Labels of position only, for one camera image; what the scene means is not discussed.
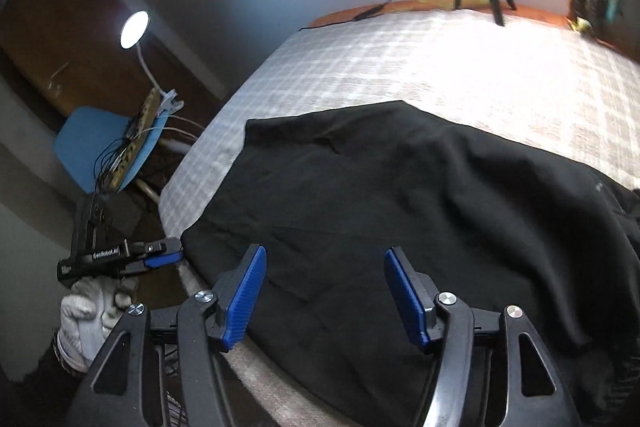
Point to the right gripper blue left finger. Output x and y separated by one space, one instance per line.
237 293

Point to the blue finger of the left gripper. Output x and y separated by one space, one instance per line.
162 252

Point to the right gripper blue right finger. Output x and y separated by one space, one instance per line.
414 297

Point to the black pants with yellow stripes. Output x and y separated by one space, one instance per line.
493 221

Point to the white gloved left hand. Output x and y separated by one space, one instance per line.
88 314

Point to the patterned board on chair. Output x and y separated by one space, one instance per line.
122 158

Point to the blue chair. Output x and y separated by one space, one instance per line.
88 141

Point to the white gooseneck desk lamp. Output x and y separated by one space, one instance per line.
133 30

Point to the checkered beige bed blanket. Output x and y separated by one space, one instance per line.
526 82

